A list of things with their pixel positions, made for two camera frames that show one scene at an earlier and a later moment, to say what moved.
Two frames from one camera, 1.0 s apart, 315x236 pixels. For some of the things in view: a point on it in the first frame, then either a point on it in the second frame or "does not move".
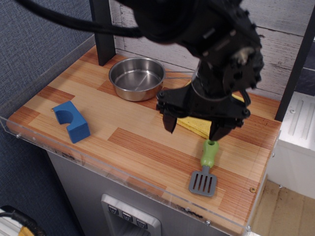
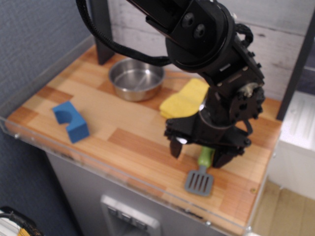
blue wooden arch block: x=67 y=113 does not move
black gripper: x=189 y=101 -> x=225 y=130
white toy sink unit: x=293 y=165 does not move
